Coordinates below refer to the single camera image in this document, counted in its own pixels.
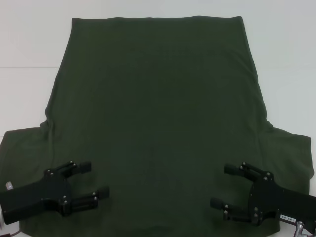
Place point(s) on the dark green t-shirt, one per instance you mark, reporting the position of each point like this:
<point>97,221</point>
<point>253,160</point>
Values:
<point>158,98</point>

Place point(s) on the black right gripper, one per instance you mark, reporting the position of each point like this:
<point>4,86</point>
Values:
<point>271,200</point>

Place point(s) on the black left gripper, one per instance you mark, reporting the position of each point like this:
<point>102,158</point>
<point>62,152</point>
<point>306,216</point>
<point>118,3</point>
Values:
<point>37,195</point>

